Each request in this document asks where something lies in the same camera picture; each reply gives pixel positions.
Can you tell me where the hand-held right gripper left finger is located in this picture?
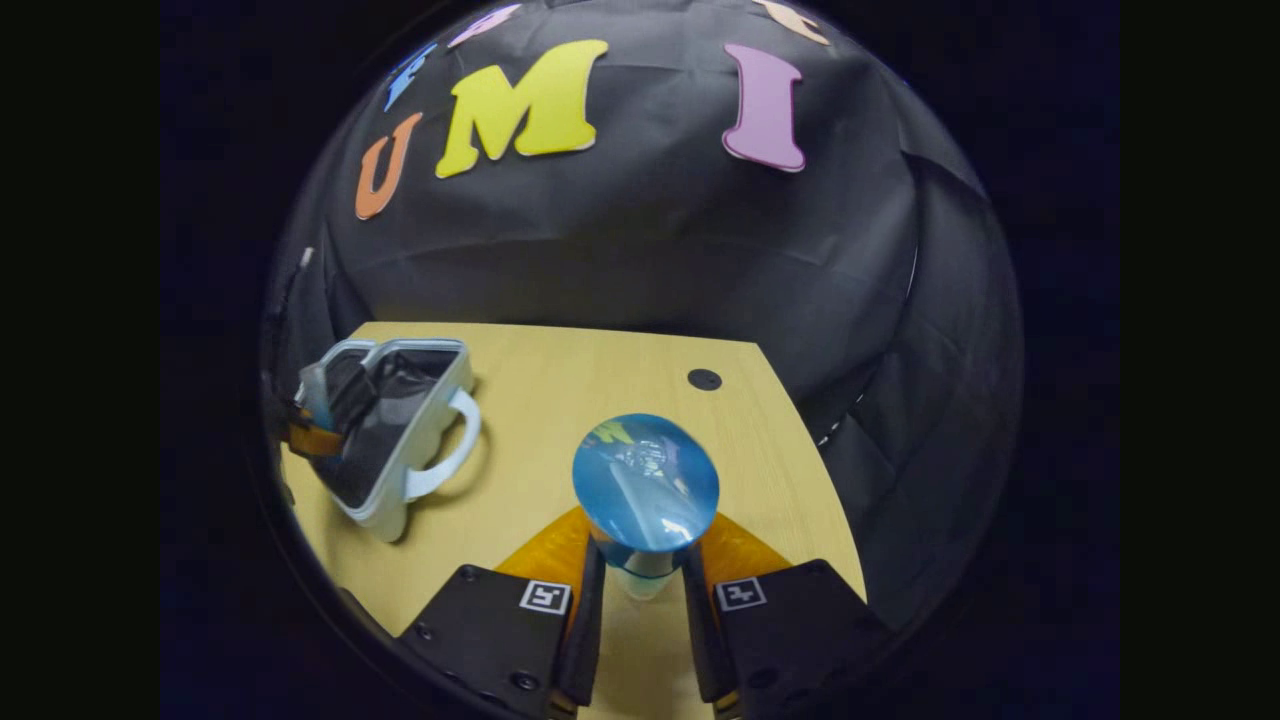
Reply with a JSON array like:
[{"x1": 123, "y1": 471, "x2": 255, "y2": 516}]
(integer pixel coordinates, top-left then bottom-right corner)
[{"x1": 398, "y1": 505, "x2": 608, "y2": 720}]

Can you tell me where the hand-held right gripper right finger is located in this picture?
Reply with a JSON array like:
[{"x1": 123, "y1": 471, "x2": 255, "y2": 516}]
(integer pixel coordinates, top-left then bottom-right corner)
[{"x1": 680, "y1": 510, "x2": 893, "y2": 720}]

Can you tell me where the light blue suitcase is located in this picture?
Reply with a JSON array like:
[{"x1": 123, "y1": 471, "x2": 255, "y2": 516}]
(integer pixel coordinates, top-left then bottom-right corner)
[{"x1": 297, "y1": 338, "x2": 483, "y2": 544}]

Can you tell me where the black backdrop cloth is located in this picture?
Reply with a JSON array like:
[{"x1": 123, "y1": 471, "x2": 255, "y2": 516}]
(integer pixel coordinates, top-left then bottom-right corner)
[{"x1": 262, "y1": 0, "x2": 1023, "y2": 641}]

